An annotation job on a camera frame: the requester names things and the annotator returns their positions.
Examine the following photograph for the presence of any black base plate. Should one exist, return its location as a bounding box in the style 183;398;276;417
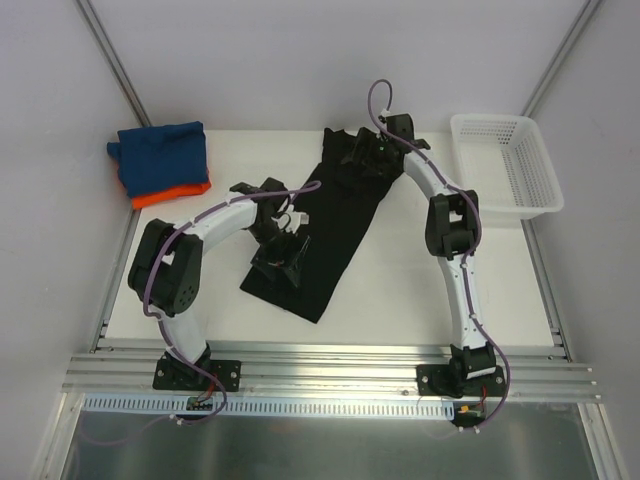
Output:
415;364;507;399
152;354;242;392

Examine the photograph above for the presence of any folded orange t shirt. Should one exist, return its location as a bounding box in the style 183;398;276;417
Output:
131;181;211;210

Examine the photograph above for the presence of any white perforated plastic basket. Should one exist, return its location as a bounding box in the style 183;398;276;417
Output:
450;114;564;224

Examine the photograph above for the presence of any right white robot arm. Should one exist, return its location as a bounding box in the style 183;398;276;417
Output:
343;114;509;399

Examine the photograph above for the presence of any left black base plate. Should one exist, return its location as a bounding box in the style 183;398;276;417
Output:
152;354;242;392

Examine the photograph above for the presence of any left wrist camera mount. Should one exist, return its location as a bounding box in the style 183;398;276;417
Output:
273;206;310;234

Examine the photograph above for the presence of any white slotted cable duct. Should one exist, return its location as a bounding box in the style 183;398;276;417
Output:
83;393;454;421

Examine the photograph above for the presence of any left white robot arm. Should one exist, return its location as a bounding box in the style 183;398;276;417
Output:
127;177;321;388

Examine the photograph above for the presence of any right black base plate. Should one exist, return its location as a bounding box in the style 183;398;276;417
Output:
415;364;507;399

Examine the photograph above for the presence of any folded blue t shirt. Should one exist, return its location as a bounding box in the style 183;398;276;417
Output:
106;121;210;199

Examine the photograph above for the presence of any aluminium frame rail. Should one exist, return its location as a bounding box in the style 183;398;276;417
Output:
62;338;603;403

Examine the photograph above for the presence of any black t shirt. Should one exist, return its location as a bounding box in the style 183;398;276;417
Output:
240;128;397;324

